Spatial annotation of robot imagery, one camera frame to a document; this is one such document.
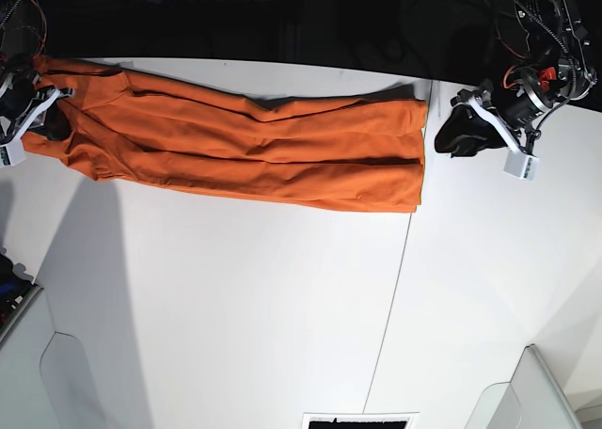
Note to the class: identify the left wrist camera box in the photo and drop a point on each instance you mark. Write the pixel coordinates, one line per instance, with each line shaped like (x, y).
(521, 165)

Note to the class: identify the orange t-shirt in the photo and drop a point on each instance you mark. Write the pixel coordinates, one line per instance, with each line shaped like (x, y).
(353, 154)

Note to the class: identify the blue black cable clutter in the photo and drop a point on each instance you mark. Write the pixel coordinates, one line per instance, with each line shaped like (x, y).
(13, 290)

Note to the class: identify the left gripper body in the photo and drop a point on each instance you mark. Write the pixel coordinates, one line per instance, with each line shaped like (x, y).
(522, 96)

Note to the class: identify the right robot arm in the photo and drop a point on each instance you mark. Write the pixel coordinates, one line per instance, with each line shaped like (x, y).
(24, 32)

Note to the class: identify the right grey table bracket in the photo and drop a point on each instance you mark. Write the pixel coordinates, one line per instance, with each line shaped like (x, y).
(532, 399)

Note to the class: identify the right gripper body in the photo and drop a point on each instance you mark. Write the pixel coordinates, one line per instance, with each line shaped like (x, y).
(24, 101)

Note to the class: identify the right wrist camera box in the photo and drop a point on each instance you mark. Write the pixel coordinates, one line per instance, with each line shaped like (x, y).
(12, 153)

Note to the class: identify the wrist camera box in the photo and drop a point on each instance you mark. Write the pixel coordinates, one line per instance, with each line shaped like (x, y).
(521, 165)
(12, 153)

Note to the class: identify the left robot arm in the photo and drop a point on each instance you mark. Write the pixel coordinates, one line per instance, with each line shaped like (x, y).
(526, 61)

